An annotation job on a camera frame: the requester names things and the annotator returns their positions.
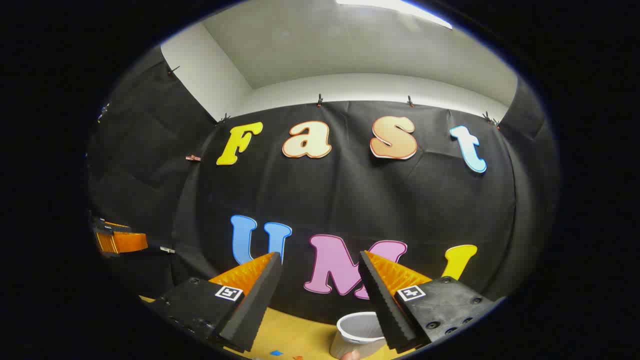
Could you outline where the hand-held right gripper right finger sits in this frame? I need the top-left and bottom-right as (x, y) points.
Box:
(357, 250), (507, 354)

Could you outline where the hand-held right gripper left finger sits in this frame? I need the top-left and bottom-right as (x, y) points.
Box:
(144, 251), (284, 354)

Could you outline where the white ribbed garbage bin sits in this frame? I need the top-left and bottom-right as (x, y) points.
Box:
(329, 311), (389, 360)

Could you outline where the yellow wooden desktop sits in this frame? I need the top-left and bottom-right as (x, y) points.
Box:
(139, 295), (417, 360)

